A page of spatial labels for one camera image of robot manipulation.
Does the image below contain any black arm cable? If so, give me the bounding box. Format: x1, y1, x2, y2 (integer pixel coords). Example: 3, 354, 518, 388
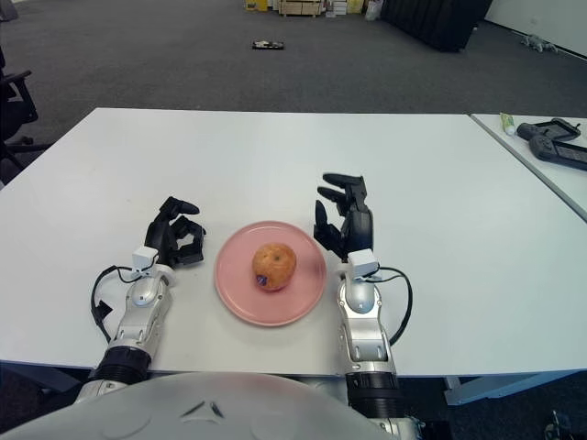
90, 264, 137, 344
366, 267, 413, 345

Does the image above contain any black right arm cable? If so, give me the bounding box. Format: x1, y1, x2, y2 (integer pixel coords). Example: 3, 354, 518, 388
366, 267, 413, 345

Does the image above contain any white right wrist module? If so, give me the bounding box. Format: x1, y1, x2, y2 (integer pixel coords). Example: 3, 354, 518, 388
347, 249, 382, 281

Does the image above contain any black curtain partition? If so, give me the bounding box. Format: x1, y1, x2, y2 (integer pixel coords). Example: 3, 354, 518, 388
380, 0, 494, 53

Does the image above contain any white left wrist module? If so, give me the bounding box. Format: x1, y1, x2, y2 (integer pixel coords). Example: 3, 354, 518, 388
131, 246, 160, 276

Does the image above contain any wooden pallet crate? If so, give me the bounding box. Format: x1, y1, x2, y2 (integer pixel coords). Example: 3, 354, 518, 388
278, 0, 326, 18

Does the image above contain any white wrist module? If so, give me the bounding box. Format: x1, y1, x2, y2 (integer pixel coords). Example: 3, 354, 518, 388
347, 249, 382, 281
131, 246, 160, 276

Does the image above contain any red yellow apple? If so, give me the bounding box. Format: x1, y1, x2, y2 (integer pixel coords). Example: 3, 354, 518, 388
251, 242, 297, 292

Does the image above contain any black office chair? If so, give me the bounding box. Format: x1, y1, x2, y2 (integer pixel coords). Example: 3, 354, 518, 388
0, 45, 50, 161

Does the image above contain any black handheld controller with screen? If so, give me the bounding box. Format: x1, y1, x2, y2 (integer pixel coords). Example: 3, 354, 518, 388
528, 136, 587, 171

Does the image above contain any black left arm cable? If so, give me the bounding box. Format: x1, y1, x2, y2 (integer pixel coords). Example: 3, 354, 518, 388
90, 264, 137, 344

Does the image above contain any grey robot torso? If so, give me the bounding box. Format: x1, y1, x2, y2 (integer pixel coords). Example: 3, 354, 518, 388
0, 370, 391, 440

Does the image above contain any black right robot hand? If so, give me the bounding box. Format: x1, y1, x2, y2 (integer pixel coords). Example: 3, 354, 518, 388
313, 171, 375, 265

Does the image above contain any grey robot dog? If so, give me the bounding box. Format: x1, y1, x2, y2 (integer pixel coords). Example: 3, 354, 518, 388
520, 34, 559, 53

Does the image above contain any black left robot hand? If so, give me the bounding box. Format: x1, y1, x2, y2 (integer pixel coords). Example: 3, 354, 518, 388
144, 196, 207, 270

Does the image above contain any black handheld controller with frame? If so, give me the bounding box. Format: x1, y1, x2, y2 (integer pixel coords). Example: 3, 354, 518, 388
516, 117, 587, 142

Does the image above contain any white table frame beam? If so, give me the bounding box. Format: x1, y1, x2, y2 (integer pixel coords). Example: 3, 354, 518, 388
443, 373, 587, 407

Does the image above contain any pink round plate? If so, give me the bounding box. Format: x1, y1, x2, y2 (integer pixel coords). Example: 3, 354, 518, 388
214, 221, 327, 327

